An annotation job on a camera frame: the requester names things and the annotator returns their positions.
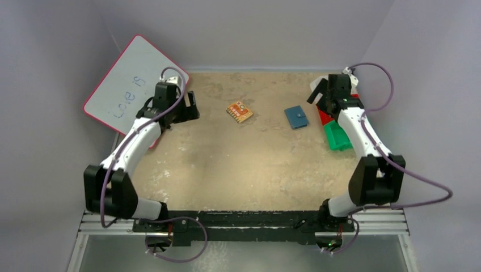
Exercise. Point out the green plastic bin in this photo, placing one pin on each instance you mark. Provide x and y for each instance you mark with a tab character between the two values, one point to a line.
336	137

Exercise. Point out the orange spiral notebook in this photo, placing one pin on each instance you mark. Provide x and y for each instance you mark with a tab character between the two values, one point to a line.
239	111

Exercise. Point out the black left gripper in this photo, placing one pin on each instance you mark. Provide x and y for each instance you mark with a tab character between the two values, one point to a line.
189	113

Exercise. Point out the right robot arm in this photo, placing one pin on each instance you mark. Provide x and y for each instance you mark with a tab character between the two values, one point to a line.
376	180

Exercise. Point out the red plastic bin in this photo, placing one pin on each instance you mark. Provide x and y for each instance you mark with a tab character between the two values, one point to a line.
324	117

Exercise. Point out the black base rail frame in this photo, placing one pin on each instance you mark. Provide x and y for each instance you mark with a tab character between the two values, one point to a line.
302	227

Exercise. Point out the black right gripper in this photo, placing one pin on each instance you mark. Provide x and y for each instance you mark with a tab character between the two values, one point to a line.
324	95

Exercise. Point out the blue card holder wallet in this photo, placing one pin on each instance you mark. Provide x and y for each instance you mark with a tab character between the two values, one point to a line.
296	117

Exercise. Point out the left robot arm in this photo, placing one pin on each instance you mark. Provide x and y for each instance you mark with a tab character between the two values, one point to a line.
108	186

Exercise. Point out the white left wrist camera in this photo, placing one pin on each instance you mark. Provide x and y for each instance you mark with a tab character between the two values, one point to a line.
172	80

